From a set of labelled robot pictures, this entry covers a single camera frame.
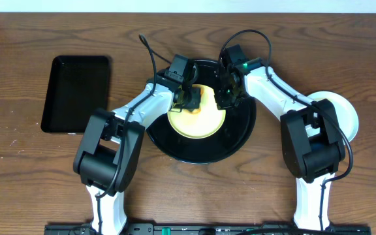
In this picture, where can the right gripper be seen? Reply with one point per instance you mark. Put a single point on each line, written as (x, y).
(221, 102)

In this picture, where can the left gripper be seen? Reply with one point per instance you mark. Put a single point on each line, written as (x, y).
(188, 93)

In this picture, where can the green and yellow sponge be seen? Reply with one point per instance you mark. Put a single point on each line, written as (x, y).
(197, 110)

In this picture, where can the yellow plate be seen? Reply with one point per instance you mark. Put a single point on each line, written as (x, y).
(203, 124)

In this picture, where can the light blue plate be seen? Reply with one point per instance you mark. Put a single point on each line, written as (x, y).
(345, 112)

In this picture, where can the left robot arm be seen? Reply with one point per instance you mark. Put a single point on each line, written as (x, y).
(108, 153)

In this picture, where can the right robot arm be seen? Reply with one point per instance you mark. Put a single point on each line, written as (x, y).
(313, 143)

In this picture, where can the round black tray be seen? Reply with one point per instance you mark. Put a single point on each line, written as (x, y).
(232, 135)

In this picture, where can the black rectangular tray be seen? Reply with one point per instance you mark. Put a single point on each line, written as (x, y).
(78, 85)

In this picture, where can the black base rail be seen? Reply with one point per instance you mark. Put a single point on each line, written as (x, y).
(150, 229)

